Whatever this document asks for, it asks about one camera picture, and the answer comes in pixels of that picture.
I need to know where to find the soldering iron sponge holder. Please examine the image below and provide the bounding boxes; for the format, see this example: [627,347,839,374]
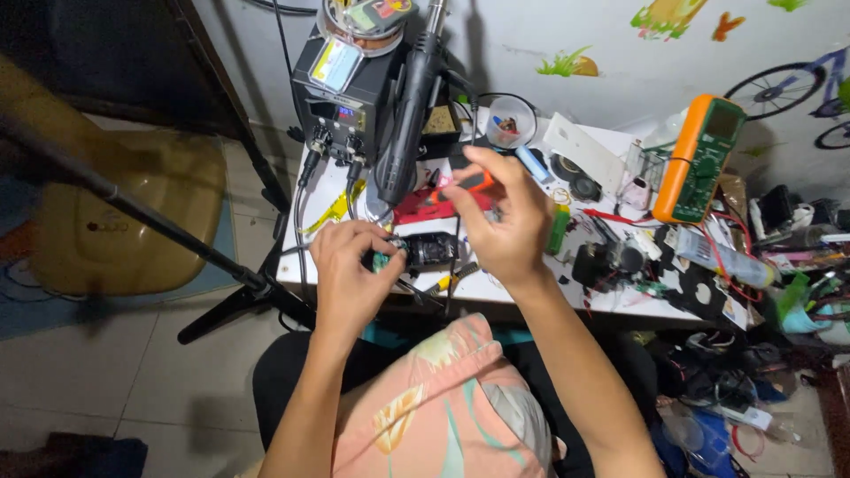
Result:
[422,101,466,145]

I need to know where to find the blue cylindrical battery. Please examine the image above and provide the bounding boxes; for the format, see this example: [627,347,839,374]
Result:
[514,145,553,184]

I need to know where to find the yellow handled pliers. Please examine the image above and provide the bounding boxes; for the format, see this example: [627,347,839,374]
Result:
[397,262,480,308]

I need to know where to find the dismantled black camera body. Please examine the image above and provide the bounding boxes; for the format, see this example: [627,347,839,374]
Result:
[572,235,663,293]

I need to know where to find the heap of bags and cables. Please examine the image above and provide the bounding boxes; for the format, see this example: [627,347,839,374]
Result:
[647,331,850,478]

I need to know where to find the clear box with yellow insert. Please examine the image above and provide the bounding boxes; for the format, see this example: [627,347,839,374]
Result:
[308,36,365,94]

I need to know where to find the green cylindrical battery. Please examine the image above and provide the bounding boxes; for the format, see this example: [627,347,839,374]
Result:
[545,204,572,256]

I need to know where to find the black soldering rework station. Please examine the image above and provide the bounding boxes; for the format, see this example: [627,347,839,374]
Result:
[291,25,403,168]

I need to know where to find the person's right hand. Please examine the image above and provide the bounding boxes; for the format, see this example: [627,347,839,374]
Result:
[441,145,556,288]

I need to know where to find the heap of cluttered parts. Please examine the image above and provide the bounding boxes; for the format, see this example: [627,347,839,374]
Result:
[749,183,850,347]

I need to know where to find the clear plastic container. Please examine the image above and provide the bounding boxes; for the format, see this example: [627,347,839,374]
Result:
[622,141,668,212]

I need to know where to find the pink floral shirt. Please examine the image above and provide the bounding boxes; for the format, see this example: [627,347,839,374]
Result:
[331,312,556,478]

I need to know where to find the red flat tool case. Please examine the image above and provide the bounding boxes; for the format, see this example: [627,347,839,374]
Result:
[392,189,496,226]

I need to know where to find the round black speaker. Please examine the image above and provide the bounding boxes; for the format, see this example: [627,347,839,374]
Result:
[550,153,603,203]

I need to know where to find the person's left hand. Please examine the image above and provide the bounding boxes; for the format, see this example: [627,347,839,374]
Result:
[309,220,408,339]

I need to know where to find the yellow plastic chair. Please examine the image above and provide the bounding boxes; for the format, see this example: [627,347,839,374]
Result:
[27,129,228,297]

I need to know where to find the black tripod stand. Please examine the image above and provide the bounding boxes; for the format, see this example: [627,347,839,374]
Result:
[0,112,317,346]

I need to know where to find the white plastic panel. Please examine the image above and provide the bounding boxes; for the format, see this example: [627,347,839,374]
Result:
[542,112,626,195]

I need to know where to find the black hot air gun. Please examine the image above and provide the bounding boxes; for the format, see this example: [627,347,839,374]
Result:
[375,0,448,207]

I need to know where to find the orange and green multimeter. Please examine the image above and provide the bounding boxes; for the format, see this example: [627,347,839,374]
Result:
[652,94,749,225]

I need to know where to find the red multimeter probe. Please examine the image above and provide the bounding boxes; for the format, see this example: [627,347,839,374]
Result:
[582,207,656,228]

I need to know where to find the orange handled screwdriver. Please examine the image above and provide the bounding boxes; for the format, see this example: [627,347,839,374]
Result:
[425,170,496,207]

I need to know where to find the black card with round holes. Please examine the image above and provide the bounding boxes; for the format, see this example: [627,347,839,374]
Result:
[653,224,750,328]

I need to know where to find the solder wire spool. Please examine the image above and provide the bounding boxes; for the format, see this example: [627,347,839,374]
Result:
[315,0,421,58]

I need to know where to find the dark cloth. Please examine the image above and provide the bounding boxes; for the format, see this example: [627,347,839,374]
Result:
[0,432,149,478]

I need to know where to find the clear cup with small parts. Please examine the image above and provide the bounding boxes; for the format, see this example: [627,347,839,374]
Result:
[486,95,538,150]

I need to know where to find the yellow tape strip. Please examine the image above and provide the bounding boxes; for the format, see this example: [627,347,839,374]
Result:
[301,178,367,235]

